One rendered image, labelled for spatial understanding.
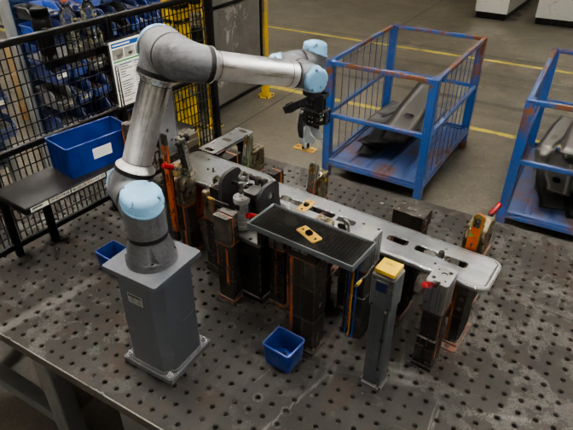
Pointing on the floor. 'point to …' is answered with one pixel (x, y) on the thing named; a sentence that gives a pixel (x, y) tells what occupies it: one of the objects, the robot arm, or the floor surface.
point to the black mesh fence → (89, 102)
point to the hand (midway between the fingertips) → (305, 143)
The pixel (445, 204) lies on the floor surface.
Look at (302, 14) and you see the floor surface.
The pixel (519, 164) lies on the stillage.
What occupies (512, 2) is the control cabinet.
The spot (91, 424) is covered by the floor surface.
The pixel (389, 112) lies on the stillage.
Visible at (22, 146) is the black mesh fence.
